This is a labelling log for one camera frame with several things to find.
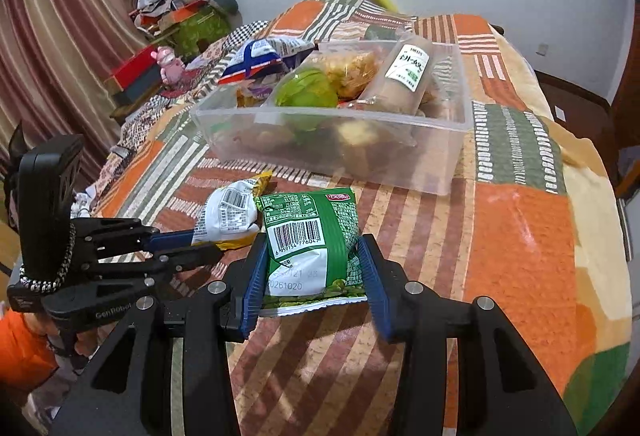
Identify red gift box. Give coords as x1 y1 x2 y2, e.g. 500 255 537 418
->
105 45 156 92

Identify pink rabbit toy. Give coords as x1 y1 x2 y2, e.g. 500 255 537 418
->
151 46 186 86

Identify blue white red snack bag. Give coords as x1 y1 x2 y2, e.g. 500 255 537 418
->
218 36 317 85

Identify green patterned box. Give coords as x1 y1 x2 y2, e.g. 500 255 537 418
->
160 5 231 59

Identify left hand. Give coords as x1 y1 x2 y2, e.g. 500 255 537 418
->
22 309 120 359

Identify clear plastic storage bin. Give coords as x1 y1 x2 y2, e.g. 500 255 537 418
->
190 43 472 196

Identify white yellow snack packet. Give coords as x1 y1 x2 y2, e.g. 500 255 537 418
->
191 172 272 251

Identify orange sleeve forearm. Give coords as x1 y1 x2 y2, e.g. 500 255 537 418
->
1 310 58 393

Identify dark grey box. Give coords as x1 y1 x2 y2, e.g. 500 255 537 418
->
111 64 162 106

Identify green pea snack packet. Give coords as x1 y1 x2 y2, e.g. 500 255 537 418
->
256 187 366 317

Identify clear bag fried snacks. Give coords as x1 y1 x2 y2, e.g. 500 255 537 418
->
314 50 380 100

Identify striped red curtain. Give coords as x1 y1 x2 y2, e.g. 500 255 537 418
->
1 0 145 182

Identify white wall socket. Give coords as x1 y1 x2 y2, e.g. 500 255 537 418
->
536 43 549 57

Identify brown roll white label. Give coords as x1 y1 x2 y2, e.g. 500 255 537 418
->
352 34 435 115

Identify checkered patchwork quilt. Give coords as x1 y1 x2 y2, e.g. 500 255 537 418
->
72 20 269 217

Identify green jelly cup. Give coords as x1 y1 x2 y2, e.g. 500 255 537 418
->
271 66 338 133

